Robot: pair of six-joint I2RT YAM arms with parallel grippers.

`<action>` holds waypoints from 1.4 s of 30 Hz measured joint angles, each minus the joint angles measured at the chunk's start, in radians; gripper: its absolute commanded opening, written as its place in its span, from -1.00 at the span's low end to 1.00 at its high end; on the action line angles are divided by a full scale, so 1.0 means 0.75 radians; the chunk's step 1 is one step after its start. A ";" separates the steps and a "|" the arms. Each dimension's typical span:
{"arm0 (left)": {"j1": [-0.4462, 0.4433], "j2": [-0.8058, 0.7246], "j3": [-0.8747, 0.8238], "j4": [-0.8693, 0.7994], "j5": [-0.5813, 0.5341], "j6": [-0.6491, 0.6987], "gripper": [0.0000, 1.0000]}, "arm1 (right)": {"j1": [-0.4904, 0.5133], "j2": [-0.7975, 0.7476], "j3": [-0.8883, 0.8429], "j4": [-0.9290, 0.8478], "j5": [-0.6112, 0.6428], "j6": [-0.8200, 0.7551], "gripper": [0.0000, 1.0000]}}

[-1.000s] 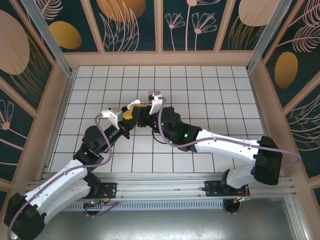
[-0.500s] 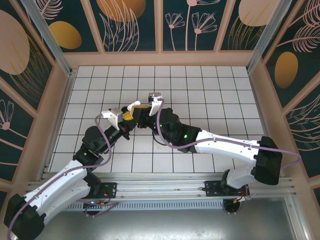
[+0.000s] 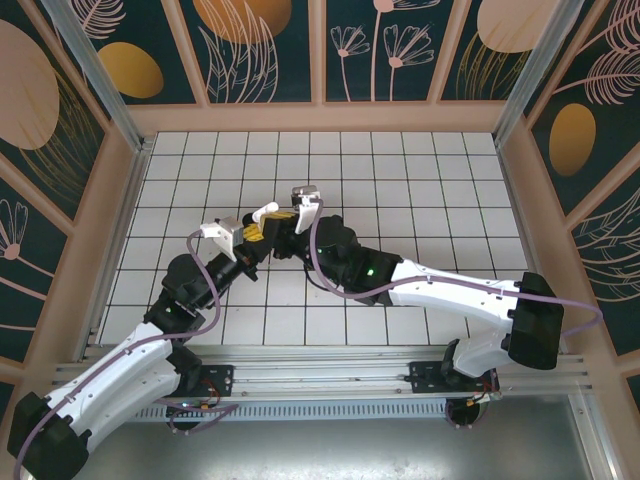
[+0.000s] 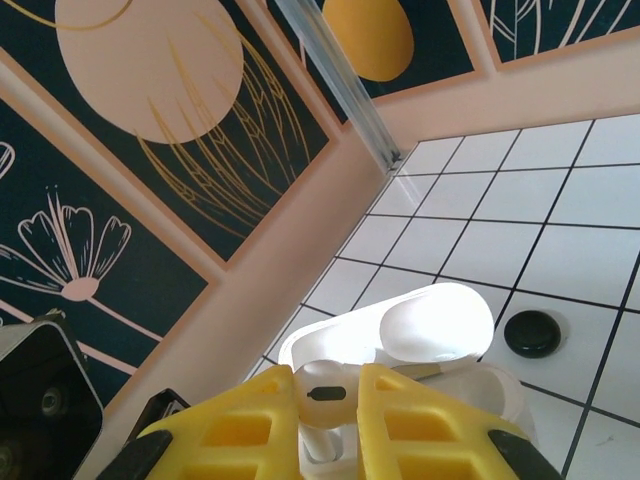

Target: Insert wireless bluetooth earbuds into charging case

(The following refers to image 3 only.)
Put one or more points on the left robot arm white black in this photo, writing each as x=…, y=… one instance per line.
x=115, y=380

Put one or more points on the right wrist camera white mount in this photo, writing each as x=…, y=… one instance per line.
x=305, y=215

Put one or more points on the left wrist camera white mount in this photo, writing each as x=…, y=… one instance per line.
x=222, y=235

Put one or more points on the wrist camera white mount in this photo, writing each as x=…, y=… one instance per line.
x=305, y=215
x=222, y=235

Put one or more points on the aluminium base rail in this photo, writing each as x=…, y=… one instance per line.
x=320, y=371

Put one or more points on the aluminium corner post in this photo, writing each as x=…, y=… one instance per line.
x=102, y=85
x=534, y=75

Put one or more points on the aluminium side rail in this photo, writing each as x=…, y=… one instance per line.
x=131, y=200
x=517, y=200

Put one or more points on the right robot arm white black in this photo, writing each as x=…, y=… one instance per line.
x=450, y=290

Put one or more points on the grey metal sheet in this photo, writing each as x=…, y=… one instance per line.
x=320, y=450

